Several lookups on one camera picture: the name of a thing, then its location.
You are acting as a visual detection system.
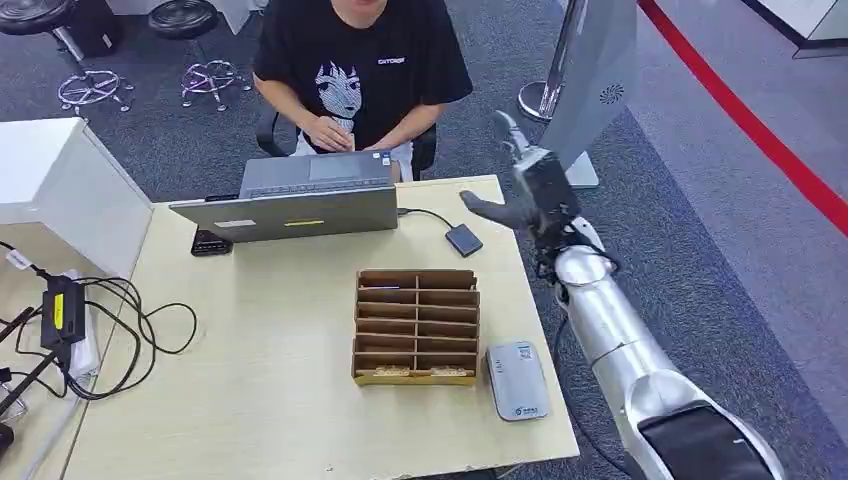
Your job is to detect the person's right hand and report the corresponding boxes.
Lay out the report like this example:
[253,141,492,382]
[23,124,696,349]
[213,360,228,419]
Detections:
[301,115,356,154]

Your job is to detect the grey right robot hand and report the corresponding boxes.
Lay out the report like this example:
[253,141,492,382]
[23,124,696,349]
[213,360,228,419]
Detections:
[460,109,539,233]

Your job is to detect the small black usb hub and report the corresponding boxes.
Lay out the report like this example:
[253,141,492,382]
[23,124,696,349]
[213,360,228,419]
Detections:
[444,223,485,259]

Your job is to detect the grey laptop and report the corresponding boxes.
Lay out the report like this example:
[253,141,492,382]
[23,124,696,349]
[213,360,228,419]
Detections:
[168,150,400,245]

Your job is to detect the person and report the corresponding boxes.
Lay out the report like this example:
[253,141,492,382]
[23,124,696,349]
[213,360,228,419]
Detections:
[252,0,475,183]

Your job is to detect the wooden slotted card box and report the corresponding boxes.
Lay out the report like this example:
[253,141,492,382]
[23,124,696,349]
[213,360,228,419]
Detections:
[351,268,481,388]

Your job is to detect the small black ribbed device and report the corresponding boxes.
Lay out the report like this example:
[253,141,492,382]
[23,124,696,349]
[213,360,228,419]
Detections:
[190,228,234,258]

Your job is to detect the grey standing display panel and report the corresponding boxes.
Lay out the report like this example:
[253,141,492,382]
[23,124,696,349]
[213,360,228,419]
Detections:
[537,0,639,191]

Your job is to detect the black stool chrome base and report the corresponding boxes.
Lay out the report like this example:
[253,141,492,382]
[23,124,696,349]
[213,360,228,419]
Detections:
[0,0,135,115]
[146,0,253,113]

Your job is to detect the red floor strip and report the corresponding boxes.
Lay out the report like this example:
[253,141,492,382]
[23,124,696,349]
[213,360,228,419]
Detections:
[635,0,848,240]

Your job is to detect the white cabinet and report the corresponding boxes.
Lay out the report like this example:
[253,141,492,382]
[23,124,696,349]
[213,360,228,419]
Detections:
[0,117,154,278]

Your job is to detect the black power adapter yellow label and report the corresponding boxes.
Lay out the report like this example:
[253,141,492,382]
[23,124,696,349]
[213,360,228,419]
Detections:
[40,274,87,350]

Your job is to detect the white furniture with dark edge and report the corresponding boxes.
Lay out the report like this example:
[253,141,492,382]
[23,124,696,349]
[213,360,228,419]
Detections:
[740,0,848,60]

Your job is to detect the black tripod leg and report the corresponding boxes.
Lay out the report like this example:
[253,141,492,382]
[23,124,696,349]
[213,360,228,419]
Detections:
[0,349,62,417]

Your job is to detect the dark wrist camera box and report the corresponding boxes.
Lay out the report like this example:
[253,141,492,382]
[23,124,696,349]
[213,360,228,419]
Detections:
[513,148,582,248]

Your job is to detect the black usb hub cable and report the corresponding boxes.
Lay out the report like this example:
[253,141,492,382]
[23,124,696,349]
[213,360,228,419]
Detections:
[396,207,456,231]

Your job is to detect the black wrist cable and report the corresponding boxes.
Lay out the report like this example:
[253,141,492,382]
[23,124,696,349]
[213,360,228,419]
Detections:
[531,223,623,285]

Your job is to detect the chrome stanchion post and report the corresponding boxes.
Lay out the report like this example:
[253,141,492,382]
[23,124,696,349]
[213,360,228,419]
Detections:
[516,0,588,124]

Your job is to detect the tangled black power cable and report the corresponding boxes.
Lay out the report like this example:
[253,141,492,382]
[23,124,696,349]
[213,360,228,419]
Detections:
[11,274,199,402]

